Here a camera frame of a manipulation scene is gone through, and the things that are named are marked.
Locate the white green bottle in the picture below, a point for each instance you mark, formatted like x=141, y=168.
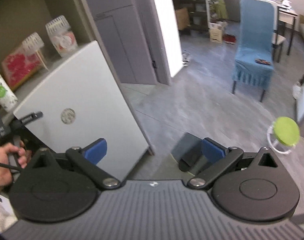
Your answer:
x=3, y=90

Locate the white patterned jar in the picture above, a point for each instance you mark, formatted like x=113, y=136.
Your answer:
x=63, y=38

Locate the blue covered chair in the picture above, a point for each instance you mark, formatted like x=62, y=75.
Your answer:
x=254, y=55

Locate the brown cardboard box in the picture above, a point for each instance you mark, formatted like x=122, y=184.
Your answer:
x=182, y=18

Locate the white crate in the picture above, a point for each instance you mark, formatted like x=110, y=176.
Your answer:
x=216, y=35

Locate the dark storage shelf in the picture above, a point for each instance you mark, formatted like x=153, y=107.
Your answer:
x=192, y=2

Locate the pink flower box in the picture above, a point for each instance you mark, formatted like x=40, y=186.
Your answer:
x=19, y=65

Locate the green round disc white holder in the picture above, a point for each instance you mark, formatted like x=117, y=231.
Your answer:
x=286, y=130

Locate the person's left hand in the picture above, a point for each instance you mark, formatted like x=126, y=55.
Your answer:
x=4, y=165

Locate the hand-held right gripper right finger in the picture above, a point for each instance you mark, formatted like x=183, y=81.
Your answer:
x=212, y=152

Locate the black frame table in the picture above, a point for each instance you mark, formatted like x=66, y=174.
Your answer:
x=284, y=12

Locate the green hanging garment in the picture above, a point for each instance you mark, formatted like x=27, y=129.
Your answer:
x=220, y=8

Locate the white seat black chair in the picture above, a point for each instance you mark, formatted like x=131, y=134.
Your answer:
x=279, y=40

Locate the white room door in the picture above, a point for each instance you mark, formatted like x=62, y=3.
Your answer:
x=167, y=25

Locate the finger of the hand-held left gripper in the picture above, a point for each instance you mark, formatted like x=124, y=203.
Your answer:
x=29, y=119

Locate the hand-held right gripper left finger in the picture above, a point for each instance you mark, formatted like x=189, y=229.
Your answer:
x=97, y=150

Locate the grey tall wardrobe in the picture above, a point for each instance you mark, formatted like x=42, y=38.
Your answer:
x=122, y=35

